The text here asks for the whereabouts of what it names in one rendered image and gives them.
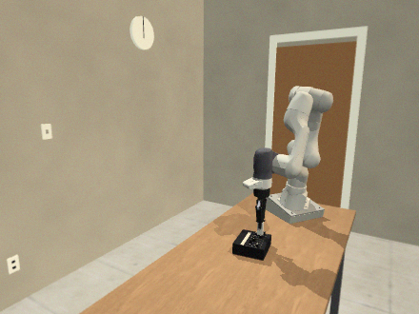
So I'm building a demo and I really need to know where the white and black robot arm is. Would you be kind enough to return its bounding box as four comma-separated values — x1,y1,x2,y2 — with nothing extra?
243,86,333,210

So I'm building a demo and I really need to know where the black lighting desk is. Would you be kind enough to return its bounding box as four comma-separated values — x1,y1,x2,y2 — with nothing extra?
232,229,271,261

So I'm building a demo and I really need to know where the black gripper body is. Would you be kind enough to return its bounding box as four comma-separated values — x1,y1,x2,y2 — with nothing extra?
253,188,269,207

